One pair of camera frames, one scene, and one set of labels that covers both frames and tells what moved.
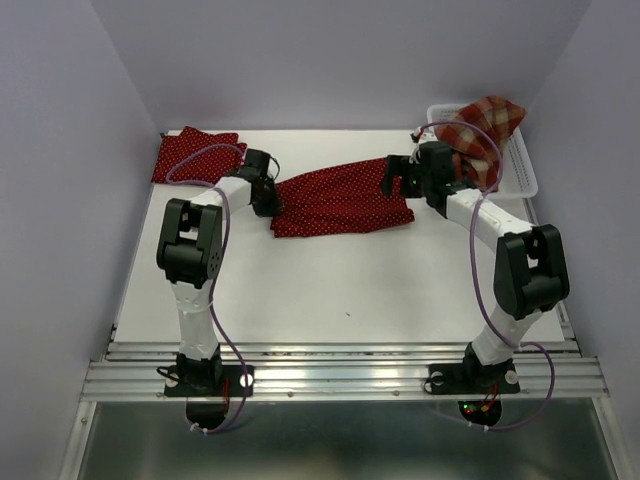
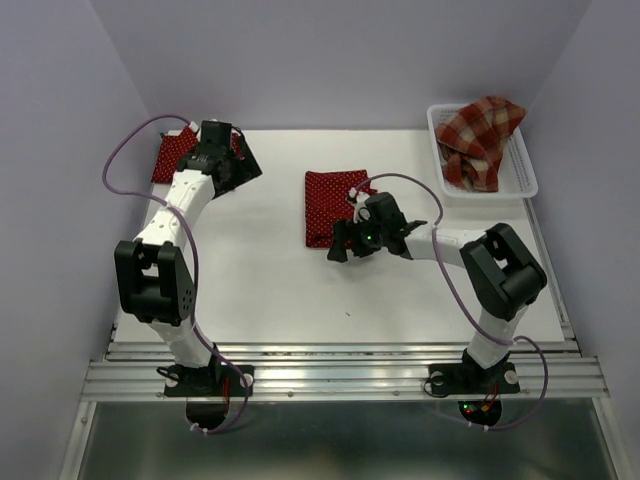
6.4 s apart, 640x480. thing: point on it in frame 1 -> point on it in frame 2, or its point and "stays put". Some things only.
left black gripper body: [270, 203] -> [221, 188]
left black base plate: [207, 381] stays put
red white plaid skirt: [474, 134] stays put
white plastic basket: [517, 178] stays put
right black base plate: [472, 379] stays put
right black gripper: [398, 165] -> [345, 231]
